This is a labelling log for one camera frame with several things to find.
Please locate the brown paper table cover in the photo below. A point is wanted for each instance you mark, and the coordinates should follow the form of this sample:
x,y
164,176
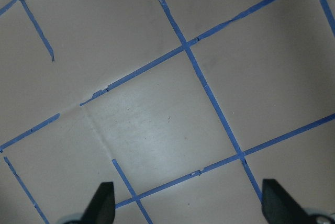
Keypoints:
x,y
186,105

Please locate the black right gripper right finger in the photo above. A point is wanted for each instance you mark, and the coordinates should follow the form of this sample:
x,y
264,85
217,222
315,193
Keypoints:
x,y
278,206

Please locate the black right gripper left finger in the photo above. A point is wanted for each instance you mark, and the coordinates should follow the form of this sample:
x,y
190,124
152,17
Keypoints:
x,y
101,208

